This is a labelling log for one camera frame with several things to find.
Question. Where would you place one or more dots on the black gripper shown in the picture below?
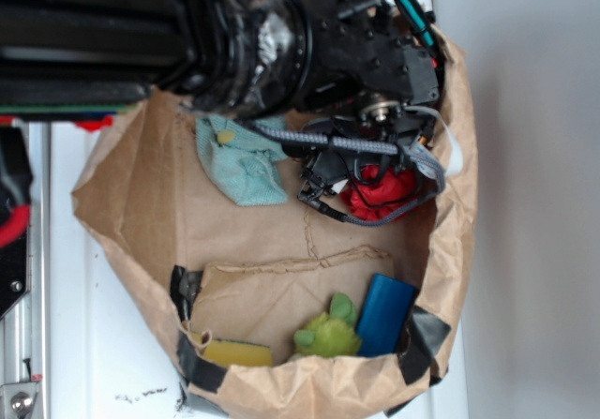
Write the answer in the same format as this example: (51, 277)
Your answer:
(389, 133)

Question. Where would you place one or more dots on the yellow sponge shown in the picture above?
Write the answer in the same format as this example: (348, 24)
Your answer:
(227, 353)

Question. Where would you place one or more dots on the blue block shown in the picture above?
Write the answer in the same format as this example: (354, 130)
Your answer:
(383, 314)

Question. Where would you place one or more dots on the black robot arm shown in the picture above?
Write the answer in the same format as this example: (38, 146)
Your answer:
(374, 66)

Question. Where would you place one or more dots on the red crumpled cloth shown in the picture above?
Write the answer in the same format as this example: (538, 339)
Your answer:
(370, 198)

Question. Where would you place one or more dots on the green plush toy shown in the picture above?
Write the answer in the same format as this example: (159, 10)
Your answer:
(330, 334)

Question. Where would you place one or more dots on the aluminium frame rail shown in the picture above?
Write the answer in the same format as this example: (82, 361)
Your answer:
(24, 330)

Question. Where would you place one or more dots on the teal knitted cloth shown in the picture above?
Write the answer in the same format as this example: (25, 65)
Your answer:
(242, 164)

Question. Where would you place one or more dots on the black metal corner plate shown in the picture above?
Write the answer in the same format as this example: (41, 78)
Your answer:
(16, 181)

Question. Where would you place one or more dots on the brown paper bag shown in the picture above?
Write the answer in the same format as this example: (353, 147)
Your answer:
(194, 261)

